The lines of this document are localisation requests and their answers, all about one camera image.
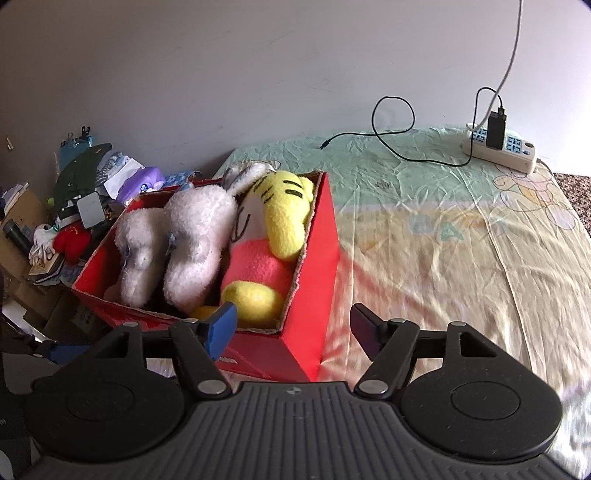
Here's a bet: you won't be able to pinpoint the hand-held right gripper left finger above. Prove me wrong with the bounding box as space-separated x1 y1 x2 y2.
95 301 238 401

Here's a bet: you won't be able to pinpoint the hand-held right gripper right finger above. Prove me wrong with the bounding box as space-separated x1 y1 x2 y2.
349 303 505 401

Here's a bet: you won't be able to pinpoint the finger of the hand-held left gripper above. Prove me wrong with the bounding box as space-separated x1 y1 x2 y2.
0 332 92 367

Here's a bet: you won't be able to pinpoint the red cardboard box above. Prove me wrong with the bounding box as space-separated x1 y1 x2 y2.
71 171 341 384

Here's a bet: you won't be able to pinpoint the white plush rabbit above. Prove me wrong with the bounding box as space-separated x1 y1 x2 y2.
163 161 278 313

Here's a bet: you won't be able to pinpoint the pale pink plush bear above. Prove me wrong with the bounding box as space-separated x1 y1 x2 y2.
115 208 170 308

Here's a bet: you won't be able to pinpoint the yellow tiger plush toy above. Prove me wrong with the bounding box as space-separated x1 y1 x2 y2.
189 171 317 329

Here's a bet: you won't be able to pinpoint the red cloth item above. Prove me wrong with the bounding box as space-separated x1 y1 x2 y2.
52 227 92 265

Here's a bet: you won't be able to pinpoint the white gloves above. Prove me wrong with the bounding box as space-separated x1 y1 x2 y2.
30 224 62 260

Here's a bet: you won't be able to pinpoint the light green bed sheet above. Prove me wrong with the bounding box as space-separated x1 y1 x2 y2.
212 124 591 476

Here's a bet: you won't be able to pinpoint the black cylinder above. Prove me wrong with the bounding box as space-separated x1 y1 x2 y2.
2 219 29 257

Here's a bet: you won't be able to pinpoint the grey rectangular device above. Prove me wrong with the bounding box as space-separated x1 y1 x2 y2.
77 191 103 230

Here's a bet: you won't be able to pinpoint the brown cardboard box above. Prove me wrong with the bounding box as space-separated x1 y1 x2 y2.
0 188 52 278

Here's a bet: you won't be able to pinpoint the blue white patterned cloth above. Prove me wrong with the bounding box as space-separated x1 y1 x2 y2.
163 170 202 189

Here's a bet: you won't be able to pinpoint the purple tissue pack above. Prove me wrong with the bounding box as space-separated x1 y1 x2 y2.
115 166 165 205

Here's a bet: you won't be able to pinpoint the white crumpled paper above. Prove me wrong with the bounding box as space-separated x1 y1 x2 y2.
102 157 145 197

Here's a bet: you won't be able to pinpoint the dark green hat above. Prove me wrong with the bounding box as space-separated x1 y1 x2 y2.
50 143 114 205

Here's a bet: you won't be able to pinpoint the teal bag with black clip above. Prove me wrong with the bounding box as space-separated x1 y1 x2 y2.
59 124 94 163

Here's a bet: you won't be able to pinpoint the white power strip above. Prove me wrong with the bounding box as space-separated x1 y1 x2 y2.
461 122 539 175

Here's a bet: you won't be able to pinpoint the black charger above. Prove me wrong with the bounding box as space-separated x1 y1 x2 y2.
487 107 508 151

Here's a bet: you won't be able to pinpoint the black charging cable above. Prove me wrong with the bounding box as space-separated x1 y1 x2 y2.
320 87 505 167

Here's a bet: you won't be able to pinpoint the white power cable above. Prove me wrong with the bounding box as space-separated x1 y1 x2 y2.
496 0 525 110

